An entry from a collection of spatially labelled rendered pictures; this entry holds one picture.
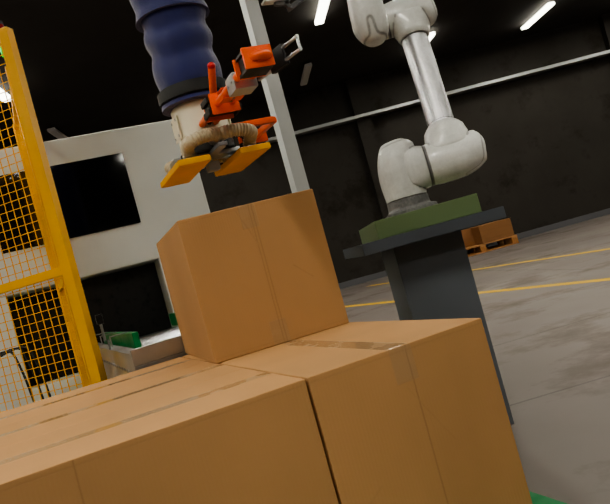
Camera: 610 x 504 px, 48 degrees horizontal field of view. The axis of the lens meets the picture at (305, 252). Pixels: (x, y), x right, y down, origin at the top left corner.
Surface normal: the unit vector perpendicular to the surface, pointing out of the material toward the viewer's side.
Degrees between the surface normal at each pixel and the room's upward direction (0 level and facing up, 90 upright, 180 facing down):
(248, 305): 90
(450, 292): 90
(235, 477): 90
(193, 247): 90
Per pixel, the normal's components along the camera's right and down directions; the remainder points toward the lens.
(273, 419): 0.36, -0.11
